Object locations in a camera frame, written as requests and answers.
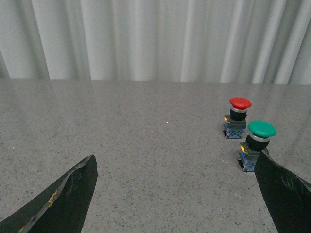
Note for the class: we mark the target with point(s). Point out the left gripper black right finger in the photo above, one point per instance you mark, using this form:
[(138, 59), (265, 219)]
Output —
[(286, 195)]

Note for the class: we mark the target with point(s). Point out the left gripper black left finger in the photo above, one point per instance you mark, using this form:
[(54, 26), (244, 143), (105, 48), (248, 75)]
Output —
[(60, 208)]

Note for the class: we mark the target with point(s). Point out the green push button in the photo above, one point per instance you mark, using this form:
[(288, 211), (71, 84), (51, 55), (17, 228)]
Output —
[(260, 134)]

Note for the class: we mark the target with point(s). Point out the red push button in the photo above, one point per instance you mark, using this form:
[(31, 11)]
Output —
[(235, 122)]

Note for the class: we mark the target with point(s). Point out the white curtain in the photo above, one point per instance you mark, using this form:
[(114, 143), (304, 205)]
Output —
[(223, 41)]

